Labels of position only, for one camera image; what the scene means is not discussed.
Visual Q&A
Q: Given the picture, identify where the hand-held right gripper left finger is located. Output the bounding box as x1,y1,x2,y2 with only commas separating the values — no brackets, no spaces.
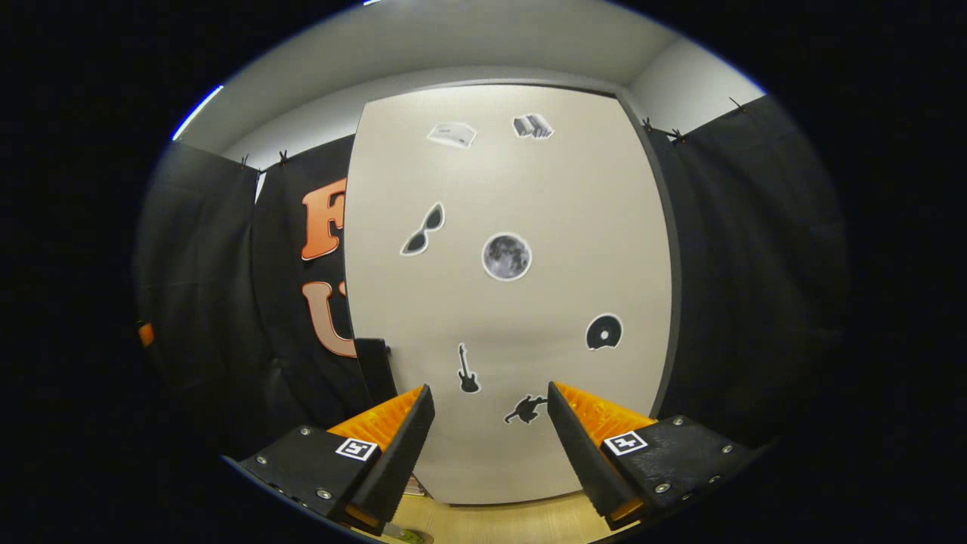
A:
236,384,437,536

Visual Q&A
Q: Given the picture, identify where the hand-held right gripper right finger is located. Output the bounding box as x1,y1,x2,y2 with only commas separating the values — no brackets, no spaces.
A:
547,381,760,531

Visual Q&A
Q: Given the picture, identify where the black cabinet door handle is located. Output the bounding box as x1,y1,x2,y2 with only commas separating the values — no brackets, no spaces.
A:
354,338,399,405

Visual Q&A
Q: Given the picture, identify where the beige cabinet door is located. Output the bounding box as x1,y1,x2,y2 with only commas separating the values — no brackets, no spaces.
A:
344,83,673,505

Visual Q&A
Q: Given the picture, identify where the ceiling light strip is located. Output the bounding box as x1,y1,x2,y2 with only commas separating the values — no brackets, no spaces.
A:
171,85,224,141

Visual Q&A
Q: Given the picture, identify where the black backdrop cloth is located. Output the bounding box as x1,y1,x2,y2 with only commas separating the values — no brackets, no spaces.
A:
136,94,851,454

